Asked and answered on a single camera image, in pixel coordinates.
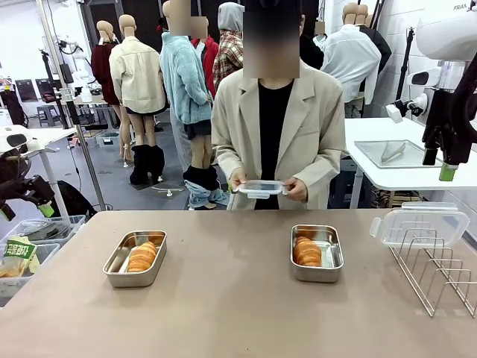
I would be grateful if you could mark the person's left forearm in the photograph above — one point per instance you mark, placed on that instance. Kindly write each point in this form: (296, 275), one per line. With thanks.
(320, 171)

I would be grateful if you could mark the white table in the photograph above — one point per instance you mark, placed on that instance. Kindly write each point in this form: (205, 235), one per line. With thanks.
(387, 179)
(56, 134)

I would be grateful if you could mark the green snack bag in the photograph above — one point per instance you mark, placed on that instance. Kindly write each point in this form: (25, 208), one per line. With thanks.
(16, 251)

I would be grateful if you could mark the mannequin in dark red dress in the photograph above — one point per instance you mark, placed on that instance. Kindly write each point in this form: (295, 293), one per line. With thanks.
(102, 71)

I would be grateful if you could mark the clear plastic lid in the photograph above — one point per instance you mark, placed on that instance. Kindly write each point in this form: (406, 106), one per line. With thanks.
(421, 223)
(261, 188)

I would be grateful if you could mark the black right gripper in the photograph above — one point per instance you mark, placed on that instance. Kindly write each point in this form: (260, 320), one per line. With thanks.
(447, 123)

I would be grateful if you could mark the perforated metal baking tray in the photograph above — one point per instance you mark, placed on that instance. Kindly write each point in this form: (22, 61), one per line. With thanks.
(372, 149)

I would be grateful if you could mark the mannequin in plaid shirt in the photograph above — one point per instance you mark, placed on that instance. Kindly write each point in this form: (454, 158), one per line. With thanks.
(227, 56)

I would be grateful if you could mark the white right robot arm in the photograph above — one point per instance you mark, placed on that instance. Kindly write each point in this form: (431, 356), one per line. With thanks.
(447, 33)

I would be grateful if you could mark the person's right hand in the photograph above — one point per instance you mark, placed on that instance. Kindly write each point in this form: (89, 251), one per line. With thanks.
(237, 179)

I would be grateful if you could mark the clear plastic storage bin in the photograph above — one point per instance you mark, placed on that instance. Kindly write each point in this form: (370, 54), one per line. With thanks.
(56, 227)
(46, 257)

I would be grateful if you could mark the person's left hand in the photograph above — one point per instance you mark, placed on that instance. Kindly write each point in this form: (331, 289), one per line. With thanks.
(297, 190)

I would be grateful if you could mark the mannequin in white shirt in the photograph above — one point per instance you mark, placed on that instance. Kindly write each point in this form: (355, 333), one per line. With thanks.
(348, 63)

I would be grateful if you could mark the metal tongs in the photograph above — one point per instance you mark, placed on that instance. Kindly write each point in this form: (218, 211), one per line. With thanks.
(393, 153)

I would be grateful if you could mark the golden ridged bread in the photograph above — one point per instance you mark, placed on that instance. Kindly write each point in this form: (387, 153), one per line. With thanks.
(141, 257)
(307, 253)

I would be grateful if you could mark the black tripod stand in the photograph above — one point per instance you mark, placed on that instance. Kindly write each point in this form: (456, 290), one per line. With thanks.
(404, 74)

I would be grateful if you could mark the mannequin in black jacket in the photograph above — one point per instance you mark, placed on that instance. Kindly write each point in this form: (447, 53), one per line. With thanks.
(311, 52)

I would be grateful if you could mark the steel rectangular container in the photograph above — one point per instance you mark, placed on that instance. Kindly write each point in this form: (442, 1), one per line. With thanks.
(316, 274)
(130, 279)

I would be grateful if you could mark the person's right forearm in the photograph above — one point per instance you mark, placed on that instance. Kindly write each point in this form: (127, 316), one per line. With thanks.
(227, 160)

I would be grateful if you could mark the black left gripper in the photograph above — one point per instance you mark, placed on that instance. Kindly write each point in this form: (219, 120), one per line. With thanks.
(11, 194)

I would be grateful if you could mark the dark stool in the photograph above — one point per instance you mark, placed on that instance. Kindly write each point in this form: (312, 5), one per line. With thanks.
(341, 182)

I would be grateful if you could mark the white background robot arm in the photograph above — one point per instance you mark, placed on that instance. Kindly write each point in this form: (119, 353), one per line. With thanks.
(80, 71)

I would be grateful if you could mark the mannequin in cream jacket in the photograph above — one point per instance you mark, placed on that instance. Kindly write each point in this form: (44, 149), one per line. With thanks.
(136, 74)

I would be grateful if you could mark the silver metal pole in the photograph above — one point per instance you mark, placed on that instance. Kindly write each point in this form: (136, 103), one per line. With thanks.
(90, 164)

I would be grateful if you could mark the person in beige blazer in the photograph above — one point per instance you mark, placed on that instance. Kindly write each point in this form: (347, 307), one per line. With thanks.
(275, 130)

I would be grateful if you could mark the grey stool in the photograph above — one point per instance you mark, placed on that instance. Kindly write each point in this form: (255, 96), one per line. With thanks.
(46, 113)

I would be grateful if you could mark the mannequin in red jacket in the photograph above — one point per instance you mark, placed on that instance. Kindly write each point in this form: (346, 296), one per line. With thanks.
(209, 56)

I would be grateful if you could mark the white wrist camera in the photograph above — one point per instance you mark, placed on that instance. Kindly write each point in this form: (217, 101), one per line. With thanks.
(394, 113)

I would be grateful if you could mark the mannequin in blue fleece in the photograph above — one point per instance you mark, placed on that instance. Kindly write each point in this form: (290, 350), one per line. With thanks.
(180, 74)

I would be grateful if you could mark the mannequin in black coat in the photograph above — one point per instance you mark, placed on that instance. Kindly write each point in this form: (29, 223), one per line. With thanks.
(382, 48)

